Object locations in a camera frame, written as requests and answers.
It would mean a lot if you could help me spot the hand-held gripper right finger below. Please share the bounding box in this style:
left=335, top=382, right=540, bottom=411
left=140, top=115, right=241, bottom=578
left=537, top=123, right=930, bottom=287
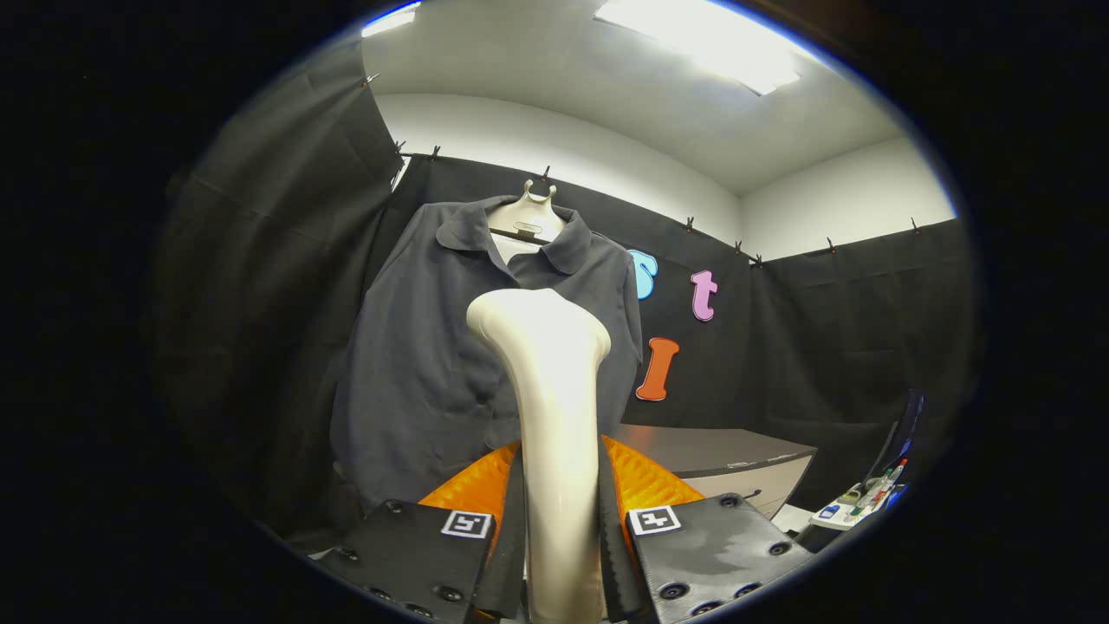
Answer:
left=596, top=433, right=815, bottom=624

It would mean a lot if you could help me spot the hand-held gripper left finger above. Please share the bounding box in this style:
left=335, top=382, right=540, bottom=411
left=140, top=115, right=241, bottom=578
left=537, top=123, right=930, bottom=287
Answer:
left=316, top=439, right=527, bottom=624

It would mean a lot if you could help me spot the dark grey button shirt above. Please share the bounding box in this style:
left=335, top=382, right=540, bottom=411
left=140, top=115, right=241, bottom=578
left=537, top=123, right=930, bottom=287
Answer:
left=329, top=197, right=644, bottom=512

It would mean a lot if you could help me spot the white garment form stand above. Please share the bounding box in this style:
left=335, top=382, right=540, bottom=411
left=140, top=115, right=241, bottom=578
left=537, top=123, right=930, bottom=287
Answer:
left=488, top=179, right=566, bottom=261

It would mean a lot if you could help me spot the grey cabinet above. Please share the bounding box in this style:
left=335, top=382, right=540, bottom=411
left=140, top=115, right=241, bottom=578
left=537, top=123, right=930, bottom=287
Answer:
left=611, top=423, right=818, bottom=521

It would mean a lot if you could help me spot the cluttered white side table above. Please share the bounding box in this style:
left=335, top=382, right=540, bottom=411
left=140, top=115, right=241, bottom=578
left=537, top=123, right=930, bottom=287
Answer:
left=808, top=459, right=909, bottom=532

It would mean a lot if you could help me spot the black backdrop cloth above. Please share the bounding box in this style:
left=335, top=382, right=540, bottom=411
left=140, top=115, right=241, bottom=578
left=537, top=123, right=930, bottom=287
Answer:
left=152, top=39, right=980, bottom=556

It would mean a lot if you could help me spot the dark laptop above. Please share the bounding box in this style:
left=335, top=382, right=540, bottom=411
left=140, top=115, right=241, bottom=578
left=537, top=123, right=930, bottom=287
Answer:
left=866, top=390, right=926, bottom=486

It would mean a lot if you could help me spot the row of backdrop clips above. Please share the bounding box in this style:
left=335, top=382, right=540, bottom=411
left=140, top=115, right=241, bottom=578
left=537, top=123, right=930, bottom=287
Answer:
left=364, top=74, right=922, bottom=265

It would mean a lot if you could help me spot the large ceiling light panel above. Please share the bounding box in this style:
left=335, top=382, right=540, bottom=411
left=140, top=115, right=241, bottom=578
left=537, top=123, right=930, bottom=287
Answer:
left=593, top=0, right=802, bottom=96

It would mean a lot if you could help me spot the small ceiling light panel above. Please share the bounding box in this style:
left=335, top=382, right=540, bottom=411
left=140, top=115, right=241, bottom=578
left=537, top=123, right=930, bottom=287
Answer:
left=361, top=2, right=423, bottom=38

